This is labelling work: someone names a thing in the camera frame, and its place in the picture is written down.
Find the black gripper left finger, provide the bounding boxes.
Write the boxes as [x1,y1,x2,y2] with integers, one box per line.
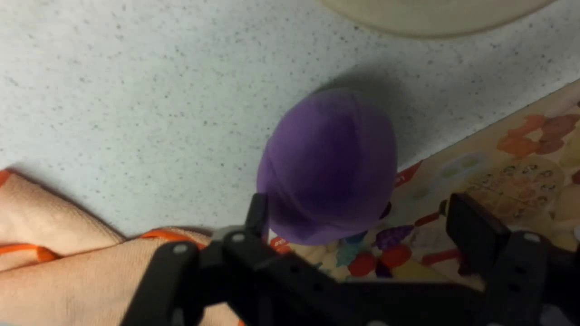
[120,193,287,326]

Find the colourful printed cardboard box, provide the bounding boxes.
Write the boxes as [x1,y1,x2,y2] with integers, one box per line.
[269,79,580,292]

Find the purple plush toy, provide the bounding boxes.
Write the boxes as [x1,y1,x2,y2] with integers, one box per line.
[256,88,401,247]

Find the peach cloth with orange trim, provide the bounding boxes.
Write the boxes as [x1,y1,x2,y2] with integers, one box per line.
[0,169,270,326]

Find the cream ceramic bowl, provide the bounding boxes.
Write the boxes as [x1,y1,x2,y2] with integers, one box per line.
[319,0,559,41]

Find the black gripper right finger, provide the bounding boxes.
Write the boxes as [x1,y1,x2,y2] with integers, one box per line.
[444,193,580,326]

